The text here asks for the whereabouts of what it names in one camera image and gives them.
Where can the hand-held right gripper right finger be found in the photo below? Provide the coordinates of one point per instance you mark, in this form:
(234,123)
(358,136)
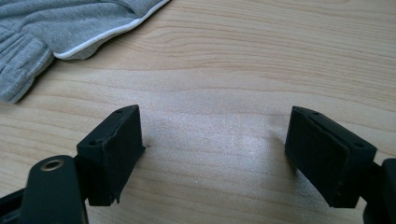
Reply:
(323,158)

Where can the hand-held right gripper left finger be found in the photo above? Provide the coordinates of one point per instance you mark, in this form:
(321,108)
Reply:
(115,155)

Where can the grey pants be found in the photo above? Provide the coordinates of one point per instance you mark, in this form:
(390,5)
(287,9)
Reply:
(46,28)

